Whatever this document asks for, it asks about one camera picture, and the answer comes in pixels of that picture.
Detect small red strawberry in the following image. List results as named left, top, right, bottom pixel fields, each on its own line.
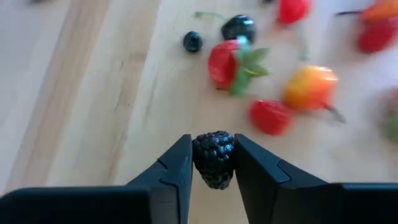
left=248, top=99, right=293, bottom=137

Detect red cherry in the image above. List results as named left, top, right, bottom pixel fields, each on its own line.
left=277, top=0, right=312, bottom=62

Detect large strawberry green leaves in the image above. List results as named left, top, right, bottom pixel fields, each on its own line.
left=207, top=39, right=271, bottom=97

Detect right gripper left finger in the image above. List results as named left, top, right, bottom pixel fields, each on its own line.
left=0, top=134, right=193, bottom=224

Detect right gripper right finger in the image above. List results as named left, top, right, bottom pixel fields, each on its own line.
left=234, top=133, right=398, bottom=224

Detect dark cherry green stem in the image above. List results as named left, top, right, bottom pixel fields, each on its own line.
left=194, top=11, right=257, bottom=44

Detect dark blackberry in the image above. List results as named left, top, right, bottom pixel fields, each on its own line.
left=192, top=130, right=236, bottom=190

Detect small dark blueberry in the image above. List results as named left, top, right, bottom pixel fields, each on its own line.
left=182, top=30, right=203, bottom=53

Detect orange pear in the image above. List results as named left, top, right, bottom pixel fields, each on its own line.
left=283, top=65, right=346, bottom=124

